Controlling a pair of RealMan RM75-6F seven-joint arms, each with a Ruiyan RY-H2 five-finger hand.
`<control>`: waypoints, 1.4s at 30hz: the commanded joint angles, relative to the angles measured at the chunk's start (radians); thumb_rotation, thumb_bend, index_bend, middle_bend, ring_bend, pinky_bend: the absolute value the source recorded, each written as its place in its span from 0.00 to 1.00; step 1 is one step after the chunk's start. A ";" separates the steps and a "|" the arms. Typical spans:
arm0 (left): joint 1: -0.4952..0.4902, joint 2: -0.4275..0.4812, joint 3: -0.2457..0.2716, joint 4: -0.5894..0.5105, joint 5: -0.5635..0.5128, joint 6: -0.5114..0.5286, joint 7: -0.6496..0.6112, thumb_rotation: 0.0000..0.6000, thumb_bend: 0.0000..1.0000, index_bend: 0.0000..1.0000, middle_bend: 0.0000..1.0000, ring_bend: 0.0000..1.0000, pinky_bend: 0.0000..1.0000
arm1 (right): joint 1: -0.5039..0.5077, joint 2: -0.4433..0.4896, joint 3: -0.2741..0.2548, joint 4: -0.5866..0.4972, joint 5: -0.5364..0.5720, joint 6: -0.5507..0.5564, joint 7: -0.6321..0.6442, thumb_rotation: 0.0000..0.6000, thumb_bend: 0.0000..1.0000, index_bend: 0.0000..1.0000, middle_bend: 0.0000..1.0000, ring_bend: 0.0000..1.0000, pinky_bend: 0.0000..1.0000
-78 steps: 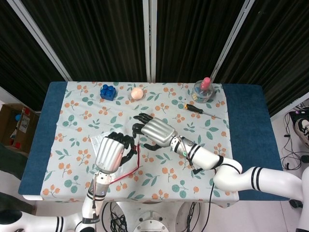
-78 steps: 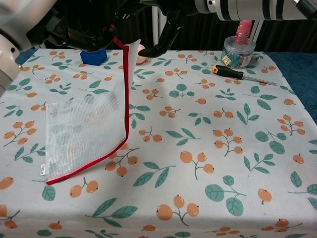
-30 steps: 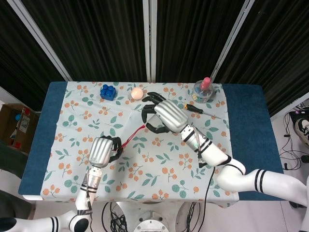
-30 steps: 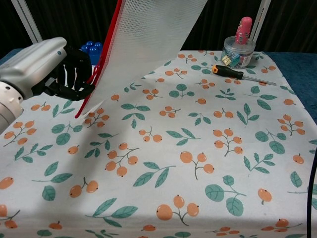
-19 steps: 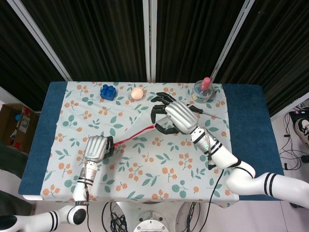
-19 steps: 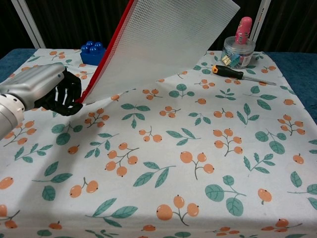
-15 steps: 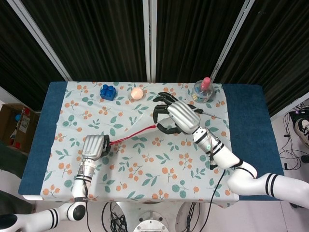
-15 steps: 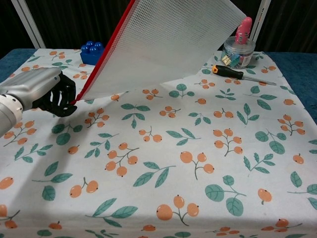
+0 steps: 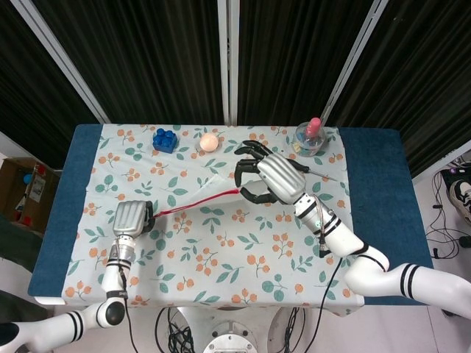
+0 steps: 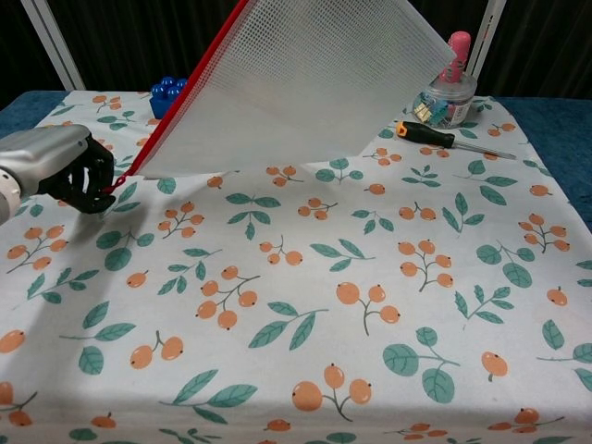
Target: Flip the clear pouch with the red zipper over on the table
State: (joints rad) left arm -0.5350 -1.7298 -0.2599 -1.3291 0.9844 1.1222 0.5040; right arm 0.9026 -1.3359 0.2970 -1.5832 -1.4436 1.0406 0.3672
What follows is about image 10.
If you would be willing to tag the floral fruit print tablecloth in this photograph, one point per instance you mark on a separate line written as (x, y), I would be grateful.
(370, 277)

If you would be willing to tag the white metal frame post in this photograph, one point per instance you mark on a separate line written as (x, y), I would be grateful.
(51, 37)
(485, 34)

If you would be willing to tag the blue table mat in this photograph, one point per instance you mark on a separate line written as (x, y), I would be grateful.
(555, 125)

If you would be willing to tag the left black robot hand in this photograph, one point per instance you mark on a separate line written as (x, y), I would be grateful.
(88, 178)

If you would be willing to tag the blue building block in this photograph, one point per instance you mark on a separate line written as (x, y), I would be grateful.
(163, 97)

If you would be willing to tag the pink patterned bottle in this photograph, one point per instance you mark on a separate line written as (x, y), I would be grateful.
(455, 55)

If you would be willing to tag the clear jar of binder clips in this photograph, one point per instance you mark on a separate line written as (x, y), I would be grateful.
(446, 105)

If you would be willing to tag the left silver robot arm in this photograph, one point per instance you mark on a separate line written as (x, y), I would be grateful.
(37, 157)

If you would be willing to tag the white mesh zipper pouch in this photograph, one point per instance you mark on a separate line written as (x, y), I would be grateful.
(296, 92)

